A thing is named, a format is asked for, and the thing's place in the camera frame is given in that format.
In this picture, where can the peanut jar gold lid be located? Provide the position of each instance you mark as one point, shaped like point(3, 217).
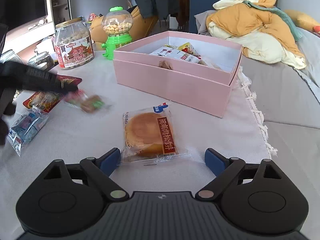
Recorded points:
point(73, 44)

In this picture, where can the orange plush toy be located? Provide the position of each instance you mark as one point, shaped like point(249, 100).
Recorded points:
point(141, 28)

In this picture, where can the orange and cream duvet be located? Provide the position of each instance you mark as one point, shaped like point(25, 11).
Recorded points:
point(266, 33)

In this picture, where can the white rice cracker packet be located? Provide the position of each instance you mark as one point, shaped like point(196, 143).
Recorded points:
point(190, 58)

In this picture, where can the green candy dispenser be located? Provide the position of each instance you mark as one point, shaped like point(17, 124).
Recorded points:
point(116, 24)

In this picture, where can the red chicken snack bag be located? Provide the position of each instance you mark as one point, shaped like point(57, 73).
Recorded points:
point(46, 101)

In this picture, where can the orange pastry cake packet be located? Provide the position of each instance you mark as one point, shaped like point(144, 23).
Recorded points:
point(151, 137)

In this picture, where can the black television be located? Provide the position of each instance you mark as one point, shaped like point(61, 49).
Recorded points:
point(15, 13)

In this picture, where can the blue candy bag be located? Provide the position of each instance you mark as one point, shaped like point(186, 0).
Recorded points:
point(25, 128)

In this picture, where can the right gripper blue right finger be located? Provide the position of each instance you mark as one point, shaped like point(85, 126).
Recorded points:
point(225, 170)

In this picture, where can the grey sofa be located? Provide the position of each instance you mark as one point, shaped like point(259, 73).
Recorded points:
point(289, 102)

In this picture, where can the white fringed tablecloth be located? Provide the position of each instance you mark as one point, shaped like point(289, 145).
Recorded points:
point(251, 97)

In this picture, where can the white red-edged snack packet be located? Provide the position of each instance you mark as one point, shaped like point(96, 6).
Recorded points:
point(165, 51)

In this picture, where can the small glass jar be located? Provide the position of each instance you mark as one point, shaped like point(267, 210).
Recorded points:
point(42, 61)

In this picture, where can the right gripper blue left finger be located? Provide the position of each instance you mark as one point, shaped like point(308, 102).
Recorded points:
point(98, 171)

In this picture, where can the pink cardboard box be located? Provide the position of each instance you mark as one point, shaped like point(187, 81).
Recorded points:
point(203, 87)

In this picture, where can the panda yellow snack bag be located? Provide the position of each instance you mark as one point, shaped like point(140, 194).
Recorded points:
point(188, 48)

